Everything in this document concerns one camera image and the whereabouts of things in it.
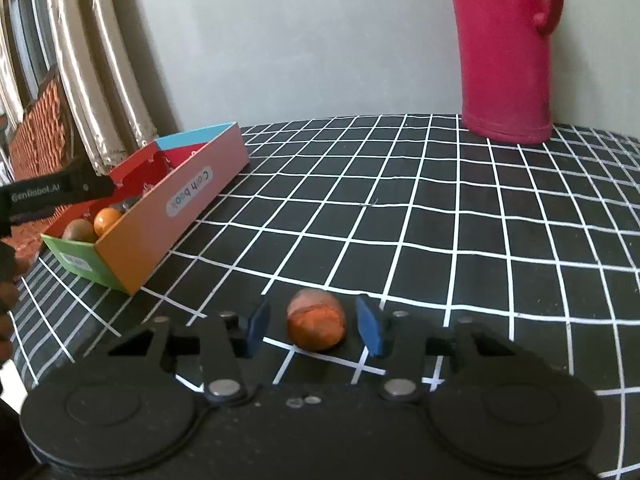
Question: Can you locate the red thermos jug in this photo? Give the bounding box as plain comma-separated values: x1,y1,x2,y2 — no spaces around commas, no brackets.
444,0,566,145

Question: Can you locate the reddish orange fruit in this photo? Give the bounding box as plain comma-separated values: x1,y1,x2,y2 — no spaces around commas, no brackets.
286,288,347,352

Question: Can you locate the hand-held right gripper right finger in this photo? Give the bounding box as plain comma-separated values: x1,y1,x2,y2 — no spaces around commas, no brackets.
355,294,573,404

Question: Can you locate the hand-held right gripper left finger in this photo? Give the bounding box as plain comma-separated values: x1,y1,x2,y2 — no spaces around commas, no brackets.
106,299,272,406

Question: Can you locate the black white grid tablecloth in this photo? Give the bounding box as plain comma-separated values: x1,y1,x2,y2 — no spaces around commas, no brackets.
10,112,640,480

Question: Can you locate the brown kiwi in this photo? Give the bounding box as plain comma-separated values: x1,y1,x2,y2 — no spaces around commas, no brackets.
62,219,98,244

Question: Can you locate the person's left hand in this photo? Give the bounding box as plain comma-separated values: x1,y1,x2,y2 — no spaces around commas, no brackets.
0,240,32,366

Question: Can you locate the beige lace curtain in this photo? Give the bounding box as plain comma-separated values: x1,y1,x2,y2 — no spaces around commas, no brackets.
0,0,160,177

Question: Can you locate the round orange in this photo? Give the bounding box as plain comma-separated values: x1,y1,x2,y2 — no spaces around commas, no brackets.
94,208,124,237

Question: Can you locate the colourful cardboard box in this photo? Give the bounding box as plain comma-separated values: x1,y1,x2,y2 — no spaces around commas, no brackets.
40,121,251,297

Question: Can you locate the window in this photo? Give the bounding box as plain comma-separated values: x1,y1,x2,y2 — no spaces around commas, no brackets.
0,0,58,111

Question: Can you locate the woven wicker chair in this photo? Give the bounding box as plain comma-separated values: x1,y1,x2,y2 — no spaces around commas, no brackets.
6,71,76,261

